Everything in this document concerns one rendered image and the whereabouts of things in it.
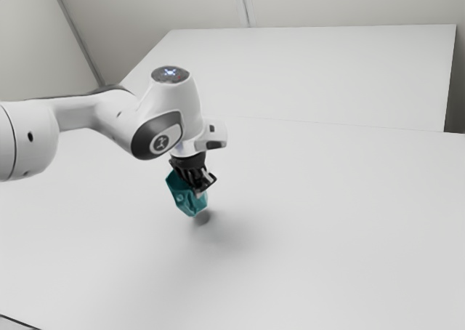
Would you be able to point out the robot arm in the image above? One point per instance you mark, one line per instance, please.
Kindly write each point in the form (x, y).
(109, 112)

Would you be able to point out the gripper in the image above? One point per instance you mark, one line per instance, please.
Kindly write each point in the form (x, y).
(189, 166)

